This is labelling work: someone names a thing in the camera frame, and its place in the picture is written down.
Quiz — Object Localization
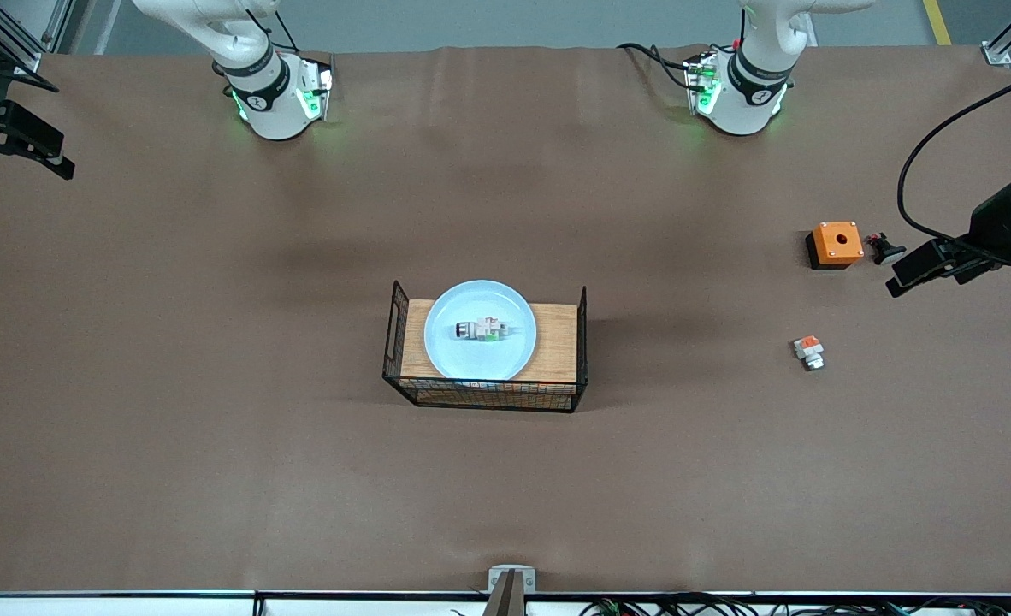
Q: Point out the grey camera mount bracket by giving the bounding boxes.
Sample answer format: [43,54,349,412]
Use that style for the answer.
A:
[482,565,538,616]

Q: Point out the orange button box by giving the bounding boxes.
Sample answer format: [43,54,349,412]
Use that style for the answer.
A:
[805,222,866,271]

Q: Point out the white green switch button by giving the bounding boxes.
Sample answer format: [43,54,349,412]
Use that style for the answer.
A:
[455,317,513,343]

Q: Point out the wooden rack board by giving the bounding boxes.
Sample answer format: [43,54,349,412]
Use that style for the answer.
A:
[400,299,579,383]

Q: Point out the light blue round plate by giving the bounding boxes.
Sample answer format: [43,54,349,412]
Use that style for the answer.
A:
[423,280,539,382]

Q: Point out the black right base cable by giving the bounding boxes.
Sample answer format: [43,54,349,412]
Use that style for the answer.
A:
[245,7,301,54]

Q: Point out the black red push button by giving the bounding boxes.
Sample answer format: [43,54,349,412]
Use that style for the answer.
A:
[865,231,908,267]

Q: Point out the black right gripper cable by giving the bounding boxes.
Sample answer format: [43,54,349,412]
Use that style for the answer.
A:
[0,51,60,93]

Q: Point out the black wire rack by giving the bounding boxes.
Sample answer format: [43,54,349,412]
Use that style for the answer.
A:
[382,281,589,413]

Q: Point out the black cable bundle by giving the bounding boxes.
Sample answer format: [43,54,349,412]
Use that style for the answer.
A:
[578,592,1011,616]

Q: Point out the black base cable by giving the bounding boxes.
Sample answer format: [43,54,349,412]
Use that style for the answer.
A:
[617,41,696,91]
[245,7,301,54]

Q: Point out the black left base cable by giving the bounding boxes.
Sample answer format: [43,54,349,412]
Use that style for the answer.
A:
[617,41,696,91]

